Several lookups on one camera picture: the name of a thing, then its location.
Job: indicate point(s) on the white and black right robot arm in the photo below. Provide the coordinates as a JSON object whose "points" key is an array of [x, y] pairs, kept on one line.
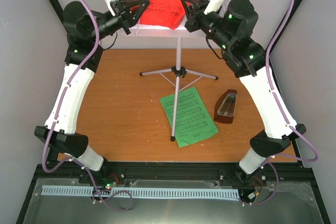
{"points": [[247, 60]]}

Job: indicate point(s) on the green sheet music page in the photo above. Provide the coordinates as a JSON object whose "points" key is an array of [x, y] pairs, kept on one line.
{"points": [[193, 121]]}

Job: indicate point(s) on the small green circuit board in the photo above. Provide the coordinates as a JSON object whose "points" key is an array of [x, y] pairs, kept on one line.
{"points": [[109, 185]]}

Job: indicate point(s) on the brown wooden metronome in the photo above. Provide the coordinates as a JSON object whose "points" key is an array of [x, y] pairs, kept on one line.
{"points": [[223, 119]]}

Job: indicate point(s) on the light blue slotted cable duct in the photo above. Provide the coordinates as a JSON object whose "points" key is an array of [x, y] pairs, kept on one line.
{"points": [[143, 193]]}

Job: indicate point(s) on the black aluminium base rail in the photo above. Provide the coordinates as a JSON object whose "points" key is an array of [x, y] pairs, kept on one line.
{"points": [[226, 174]]}

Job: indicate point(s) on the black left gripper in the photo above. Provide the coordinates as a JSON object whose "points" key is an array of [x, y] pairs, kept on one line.
{"points": [[124, 17]]}

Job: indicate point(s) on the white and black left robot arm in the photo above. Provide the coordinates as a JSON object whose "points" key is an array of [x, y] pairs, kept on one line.
{"points": [[85, 28]]}

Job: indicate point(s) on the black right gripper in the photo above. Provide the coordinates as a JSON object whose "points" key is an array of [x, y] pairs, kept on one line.
{"points": [[193, 14]]}

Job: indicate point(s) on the clear plastic metronome cover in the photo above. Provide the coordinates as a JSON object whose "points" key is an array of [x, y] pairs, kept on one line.
{"points": [[227, 107]]}

